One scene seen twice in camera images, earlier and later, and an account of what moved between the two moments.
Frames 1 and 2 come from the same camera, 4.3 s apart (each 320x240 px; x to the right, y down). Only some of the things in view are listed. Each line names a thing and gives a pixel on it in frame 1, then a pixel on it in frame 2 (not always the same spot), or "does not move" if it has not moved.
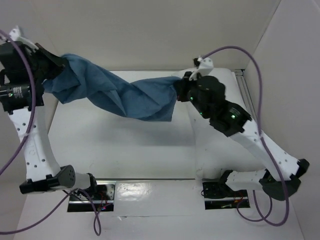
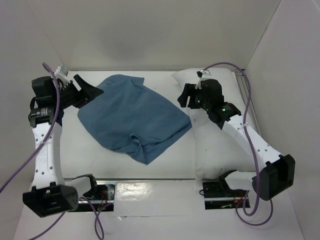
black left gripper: x=56 y=60 to x=89 y=92
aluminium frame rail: x=242 y=79 does not move
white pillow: x=217 y=152 does not move
